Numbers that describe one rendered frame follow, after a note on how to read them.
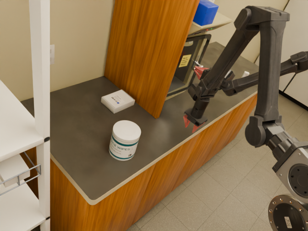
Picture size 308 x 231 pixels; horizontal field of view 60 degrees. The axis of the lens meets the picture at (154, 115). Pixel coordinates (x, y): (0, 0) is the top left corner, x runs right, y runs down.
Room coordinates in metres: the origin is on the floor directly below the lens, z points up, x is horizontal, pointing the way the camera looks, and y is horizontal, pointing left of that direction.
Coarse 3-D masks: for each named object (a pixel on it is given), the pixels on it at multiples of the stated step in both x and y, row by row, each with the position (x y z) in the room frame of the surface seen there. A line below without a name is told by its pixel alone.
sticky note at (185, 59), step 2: (184, 56) 1.41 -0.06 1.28; (186, 56) 1.43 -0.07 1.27; (188, 56) 1.45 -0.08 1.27; (190, 56) 1.46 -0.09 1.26; (182, 58) 1.41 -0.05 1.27; (184, 58) 1.42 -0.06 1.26; (186, 58) 1.43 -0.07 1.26; (188, 58) 1.45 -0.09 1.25; (182, 60) 1.41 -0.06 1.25; (184, 60) 1.43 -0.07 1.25; (186, 60) 1.44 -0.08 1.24; (188, 60) 1.46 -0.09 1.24; (182, 62) 1.42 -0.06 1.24; (184, 62) 1.43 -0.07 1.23; (186, 62) 1.45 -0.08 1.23; (180, 64) 1.40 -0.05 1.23; (182, 64) 1.42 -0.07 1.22; (184, 64) 1.44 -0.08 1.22; (186, 64) 1.45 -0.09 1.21; (180, 66) 1.41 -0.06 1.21
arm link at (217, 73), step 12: (240, 12) 0.93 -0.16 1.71; (240, 24) 0.91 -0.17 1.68; (240, 36) 0.93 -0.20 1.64; (252, 36) 0.94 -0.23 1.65; (228, 48) 0.97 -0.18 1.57; (240, 48) 0.94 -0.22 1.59; (228, 60) 0.95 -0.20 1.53; (216, 72) 0.98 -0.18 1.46; (204, 84) 1.00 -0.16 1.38; (216, 84) 1.00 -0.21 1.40
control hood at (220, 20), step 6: (216, 12) 1.58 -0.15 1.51; (216, 18) 1.47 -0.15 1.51; (222, 18) 1.51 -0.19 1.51; (228, 18) 1.54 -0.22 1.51; (192, 24) 1.29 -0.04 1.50; (210, 24) 1.35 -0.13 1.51; (216, 24) 1.39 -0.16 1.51; (222, 24) 1.46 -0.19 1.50; (192, 30) 1.29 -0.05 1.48; (198, 30) 1.29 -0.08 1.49; (210, 30) 1.55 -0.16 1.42
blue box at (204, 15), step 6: (204, 0) 1.37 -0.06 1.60; (198, 6) 1.31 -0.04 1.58; (204, 6) 1.29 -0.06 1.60; (210, 6) 1.31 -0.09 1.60; (216, 6) 1.35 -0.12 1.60; (198, 12) 1.30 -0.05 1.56; (204, 12) 1.29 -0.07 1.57; (210, 12) 1.31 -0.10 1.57; (198, 18) 1.30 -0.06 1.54; (204, 18) 1.29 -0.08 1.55; (210, 18) 1.33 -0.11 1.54; (198, 24) 1.29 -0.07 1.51; (204, 24) 1.30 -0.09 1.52
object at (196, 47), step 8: (192, 40) 1.43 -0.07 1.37; (200, 40) 1.50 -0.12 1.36; (208, 40) 1.56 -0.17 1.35; (184, 48) 1.39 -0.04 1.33; (192, 48) 1.46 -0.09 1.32; (200, 48) 1.52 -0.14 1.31; (192, 56) 1.48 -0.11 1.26; (200, 56) 1.55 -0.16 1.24; (192, 64) 1.51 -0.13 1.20; (176, 72) 1.40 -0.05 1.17; (184, 72) 1.46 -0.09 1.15; (192, 72) 1.54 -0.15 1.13; (176, 80) 1.42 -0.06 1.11; (184, 80) 1.49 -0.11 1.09; (192, 80) 1.57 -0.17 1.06; (176, 88) 1.45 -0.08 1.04; (184, 88) 1.52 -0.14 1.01; (168, 96) 1.40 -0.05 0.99
